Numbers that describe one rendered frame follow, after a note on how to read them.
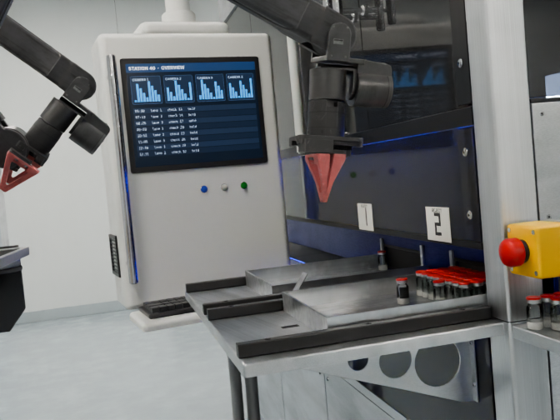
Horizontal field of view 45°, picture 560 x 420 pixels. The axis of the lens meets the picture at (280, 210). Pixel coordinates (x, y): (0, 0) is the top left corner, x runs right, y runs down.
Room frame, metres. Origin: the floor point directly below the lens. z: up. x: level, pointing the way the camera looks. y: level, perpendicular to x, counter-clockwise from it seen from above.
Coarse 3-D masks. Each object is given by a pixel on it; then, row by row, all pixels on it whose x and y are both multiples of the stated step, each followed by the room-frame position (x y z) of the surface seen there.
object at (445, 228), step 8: (432, 208) 1.18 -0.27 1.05; (440, 208) 1.15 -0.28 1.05; (448, 208) 1.13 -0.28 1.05; (432, 216) 1.18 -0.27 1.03; (440, 216) 1.16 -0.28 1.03; (448, 216) 1.13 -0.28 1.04; (432, 224) 1.18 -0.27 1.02; (448, 224) 1.13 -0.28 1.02; (432, 232) 1.19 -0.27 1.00; (448, 232) 1.13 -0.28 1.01; (440, 240) 1.16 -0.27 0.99; (448, 240) 1.13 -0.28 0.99
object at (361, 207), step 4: (360, 204) 1.52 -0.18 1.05; (364, 204) 1.49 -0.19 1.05; (368, 204) 1.47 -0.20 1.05; (360, 208) 1.52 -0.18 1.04; (364, 208) 1.49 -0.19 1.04; (368, 208) 1.47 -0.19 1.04; (360, 212) 1.52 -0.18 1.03; (364, 212) 1.50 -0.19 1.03; (368, 212) 1.47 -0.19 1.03; (360, 216) 1.52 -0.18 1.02; (364, 216) 1.50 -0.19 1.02; (368, 216) 1.47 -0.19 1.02; (360, 220) 1.53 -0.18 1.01; (364, 220) 1.50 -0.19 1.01; (368, 220) 1.48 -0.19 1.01; (372, 220) 1.46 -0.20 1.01; (360, 224) 1.53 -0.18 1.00; (364, 224) 1.50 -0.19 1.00; (368, 224) 1.48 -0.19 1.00; (372, 224) 1.46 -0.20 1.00; (360, 228) 1.53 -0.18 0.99; (364, 228) 1.50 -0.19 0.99; (368, 228) 1.48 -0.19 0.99; (372, 228) 1.46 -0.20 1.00
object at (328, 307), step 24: (312, 288) 1.24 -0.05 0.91; (336, 288) 1.25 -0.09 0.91; (360, 288) 1.26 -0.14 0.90; (384, 288) 1.27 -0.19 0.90; (288, 312) 1.19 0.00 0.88; (312, 312) 1.04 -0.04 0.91; (336, 312) 1.16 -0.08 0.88; (360, 312) 0.99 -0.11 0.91; (384, 312) 1.00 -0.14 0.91; (408, 312) 1.01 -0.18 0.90
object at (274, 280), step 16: (368, 256) 1.63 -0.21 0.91; (256, 272) 1.56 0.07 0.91; (272, 272) 1.57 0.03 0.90; (288, 272) 1.58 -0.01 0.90; (320, 272) 1.60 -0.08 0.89; (336, 272) 1.61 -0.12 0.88; (352, 272) 1.59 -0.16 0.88; (368, 272) 1.36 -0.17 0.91; (384, 272) 1.37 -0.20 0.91; (400, 272) 1.37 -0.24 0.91; (256, 288) 1.45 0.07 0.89; (272, 288) 1.31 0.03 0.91; (288, 288) 1.31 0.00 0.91; (304, 288) 1.32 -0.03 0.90
